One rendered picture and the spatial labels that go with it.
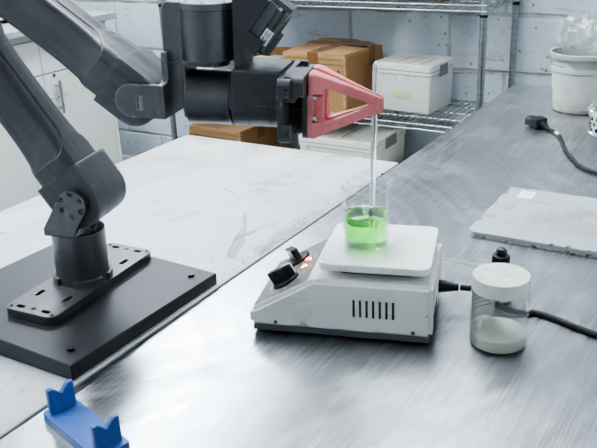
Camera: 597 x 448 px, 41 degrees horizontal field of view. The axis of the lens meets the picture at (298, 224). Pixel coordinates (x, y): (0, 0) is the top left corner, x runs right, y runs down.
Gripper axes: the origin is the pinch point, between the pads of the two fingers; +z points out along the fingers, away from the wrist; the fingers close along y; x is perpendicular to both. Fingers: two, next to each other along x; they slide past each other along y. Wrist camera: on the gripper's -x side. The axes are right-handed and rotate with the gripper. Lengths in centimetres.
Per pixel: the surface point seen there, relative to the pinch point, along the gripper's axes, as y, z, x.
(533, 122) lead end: 82, 23, 23
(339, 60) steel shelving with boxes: 222, -37, 39
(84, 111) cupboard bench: 253, -159, 73
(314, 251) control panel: 4.6, -7.0, 19.1
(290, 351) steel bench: -8.3, -7.2, 25.1
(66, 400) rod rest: -22.6, -25.7, 23.9
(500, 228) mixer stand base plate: 26.1, 15.3, 23.3
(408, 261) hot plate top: -3.2, 4.3, 15.9
